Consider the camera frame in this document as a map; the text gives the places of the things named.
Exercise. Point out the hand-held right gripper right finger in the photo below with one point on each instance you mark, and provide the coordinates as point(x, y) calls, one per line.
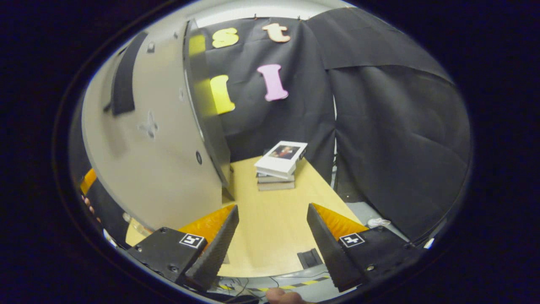
point(327, 249)

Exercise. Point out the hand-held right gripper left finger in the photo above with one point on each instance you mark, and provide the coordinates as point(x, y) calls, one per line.
point(215, 249)

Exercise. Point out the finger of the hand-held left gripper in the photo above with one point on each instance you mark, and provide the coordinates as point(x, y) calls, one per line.
point(109, 211)

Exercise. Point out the clear plastic bottle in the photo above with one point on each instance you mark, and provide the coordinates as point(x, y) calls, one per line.
point(126, 217)

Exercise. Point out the beige cabinet door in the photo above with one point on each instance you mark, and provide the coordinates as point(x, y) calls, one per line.
point(168, 160)

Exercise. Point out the black floor box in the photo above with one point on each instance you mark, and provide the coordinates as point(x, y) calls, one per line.
point(310, 258)

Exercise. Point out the white crumpled paper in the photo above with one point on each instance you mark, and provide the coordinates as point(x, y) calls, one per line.
point(378, 222)

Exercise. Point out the dark book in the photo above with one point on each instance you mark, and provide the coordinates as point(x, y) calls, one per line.
point(276, 186)
point(274, 178)

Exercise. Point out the white book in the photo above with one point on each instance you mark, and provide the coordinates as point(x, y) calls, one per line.
point(280, 158)

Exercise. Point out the black backdrop cloth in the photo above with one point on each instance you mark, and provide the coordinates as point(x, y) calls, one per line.
point(400, 147)
point(295, 114)

